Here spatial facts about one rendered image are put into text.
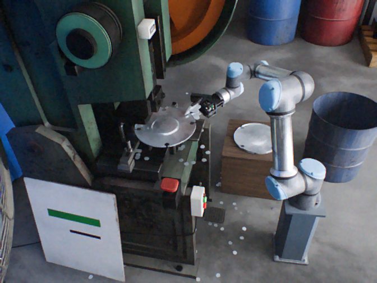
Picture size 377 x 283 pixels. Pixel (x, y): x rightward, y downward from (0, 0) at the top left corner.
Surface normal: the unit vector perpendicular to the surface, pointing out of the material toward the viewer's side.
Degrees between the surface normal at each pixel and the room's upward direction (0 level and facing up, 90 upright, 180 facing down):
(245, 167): 90
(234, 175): 90
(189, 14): 90
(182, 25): 90
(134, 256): 0
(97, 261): 78
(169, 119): 2
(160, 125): 2
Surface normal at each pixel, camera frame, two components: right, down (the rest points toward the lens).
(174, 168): -0.04, -0.75
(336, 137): -0.53, 0.61
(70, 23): -0.22, 0.65
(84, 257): -0.29, 0.47
